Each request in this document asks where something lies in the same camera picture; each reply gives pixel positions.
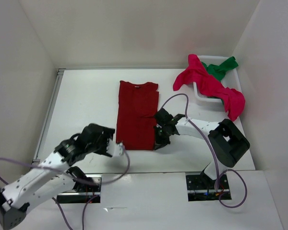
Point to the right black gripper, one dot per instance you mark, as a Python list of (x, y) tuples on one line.
[(159, 143)]

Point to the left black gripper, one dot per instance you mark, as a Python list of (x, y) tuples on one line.
[(108, 135)]

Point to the dark red t shirt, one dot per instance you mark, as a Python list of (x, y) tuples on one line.
[(138, 103)]

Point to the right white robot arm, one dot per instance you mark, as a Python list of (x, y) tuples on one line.
[(223, 138)]

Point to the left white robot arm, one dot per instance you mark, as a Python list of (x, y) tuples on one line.
[(55, 174)]

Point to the pink t shirt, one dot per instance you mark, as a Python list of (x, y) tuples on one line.
[(233, 100)]

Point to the green t shirt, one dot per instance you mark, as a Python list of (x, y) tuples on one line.
[(219, 71)]

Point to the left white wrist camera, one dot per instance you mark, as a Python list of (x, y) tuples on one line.
[(115, 149)]

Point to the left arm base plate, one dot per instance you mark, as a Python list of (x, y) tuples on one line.
[(83, 194)]

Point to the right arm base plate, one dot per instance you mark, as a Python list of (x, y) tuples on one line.
[(198, 190)]

